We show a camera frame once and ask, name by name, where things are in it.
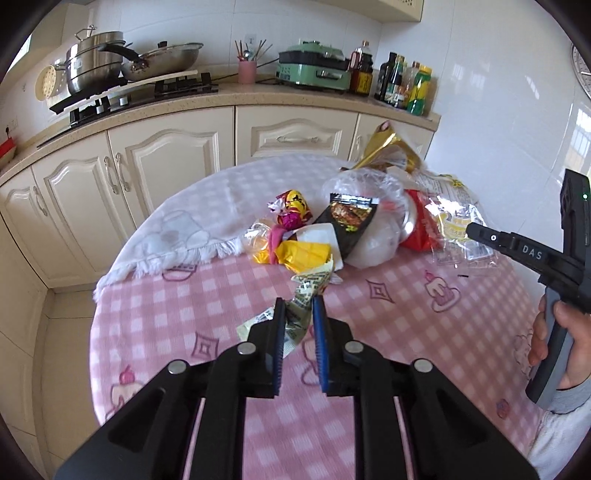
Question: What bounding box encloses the small seasoning bottle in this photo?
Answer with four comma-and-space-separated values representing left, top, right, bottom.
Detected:
405, 61, 421, 109

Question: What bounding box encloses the pink wrapper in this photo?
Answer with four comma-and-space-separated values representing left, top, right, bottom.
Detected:
268, 224, 297, 265

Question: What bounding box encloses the gold foil wrapper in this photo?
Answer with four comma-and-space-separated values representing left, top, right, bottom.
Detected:
353, 121, 423, 175

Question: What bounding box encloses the white paper piece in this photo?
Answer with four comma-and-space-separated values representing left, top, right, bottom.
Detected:
295, 223, 345, 271

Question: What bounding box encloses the cream perforated steamer plate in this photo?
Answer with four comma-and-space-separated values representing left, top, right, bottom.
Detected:
34, 65, 58, 101

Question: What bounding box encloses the large soy sauce bottle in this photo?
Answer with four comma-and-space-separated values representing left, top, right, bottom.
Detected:
348, 41, 375, 97

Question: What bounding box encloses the round metal steamer rack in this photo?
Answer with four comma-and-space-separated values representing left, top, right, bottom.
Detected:
570, 44, 591, 100

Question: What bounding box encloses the person's right hand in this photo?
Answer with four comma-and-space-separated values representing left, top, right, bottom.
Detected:
527, 301, 591, 391

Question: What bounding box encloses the dark bottle with label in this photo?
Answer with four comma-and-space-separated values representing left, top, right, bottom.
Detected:
392, 55, 409, 106

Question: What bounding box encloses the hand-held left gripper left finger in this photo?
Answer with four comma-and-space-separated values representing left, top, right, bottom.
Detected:
54, 298, 287, 480

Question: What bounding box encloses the small clear plastic wrapper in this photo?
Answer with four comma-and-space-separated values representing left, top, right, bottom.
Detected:
242, 220, 278, 253

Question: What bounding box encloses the green electric cooker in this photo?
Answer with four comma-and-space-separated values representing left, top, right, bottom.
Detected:
276, 39, 352, 93

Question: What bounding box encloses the white fringed cloth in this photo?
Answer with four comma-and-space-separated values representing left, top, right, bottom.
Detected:
95, 154, 462, 301

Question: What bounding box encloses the cream bottle tray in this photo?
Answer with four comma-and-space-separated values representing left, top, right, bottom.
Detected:
373, 96, 441, 121

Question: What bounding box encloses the black snack packet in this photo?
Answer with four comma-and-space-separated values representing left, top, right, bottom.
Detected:
314, 193, 380, 260

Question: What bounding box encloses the black gas stove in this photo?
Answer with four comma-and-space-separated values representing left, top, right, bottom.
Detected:
36, 71, 220, 148

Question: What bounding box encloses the person's right forearm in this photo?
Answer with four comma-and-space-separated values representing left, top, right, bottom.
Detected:
526, 374, 591, 480

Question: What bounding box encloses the steel steamer pot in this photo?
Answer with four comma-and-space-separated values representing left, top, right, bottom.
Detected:
54, 25, 127, 95

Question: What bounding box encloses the clear bag with yellow print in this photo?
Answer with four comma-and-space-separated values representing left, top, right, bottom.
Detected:
416, 171, 500, 269

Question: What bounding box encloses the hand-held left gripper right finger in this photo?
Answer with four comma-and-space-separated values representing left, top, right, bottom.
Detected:
310, 295, 541, 480

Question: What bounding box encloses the bundle of chopsticks and spoons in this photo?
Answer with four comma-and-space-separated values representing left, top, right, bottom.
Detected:
235, 39, 273, 64

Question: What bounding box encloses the red snack package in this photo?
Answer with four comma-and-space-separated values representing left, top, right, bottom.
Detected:
399, 189, 445, 253

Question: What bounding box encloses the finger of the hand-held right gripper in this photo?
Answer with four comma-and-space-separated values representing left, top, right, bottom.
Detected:
465, 222, 511, 254

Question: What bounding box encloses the green bottle with yellow cap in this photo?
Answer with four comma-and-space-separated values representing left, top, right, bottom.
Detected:
409, 65, 434, 116

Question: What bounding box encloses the wok with glass lid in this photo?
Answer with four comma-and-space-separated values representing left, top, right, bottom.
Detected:
96, 41, 205, 81

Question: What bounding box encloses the white translucent plastic bag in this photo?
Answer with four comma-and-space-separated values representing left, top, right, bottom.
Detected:
323, 167, 416, 269

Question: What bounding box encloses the pink checkered tablecloth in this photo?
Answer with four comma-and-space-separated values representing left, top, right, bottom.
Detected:
88, 222, 555, 480

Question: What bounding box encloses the dark glass bottle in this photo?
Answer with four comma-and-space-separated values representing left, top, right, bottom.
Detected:
379, 52, 398, 102

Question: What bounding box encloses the red and yellow candy wrapper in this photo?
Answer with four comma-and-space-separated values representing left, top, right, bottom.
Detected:
269, 189, 315, 232

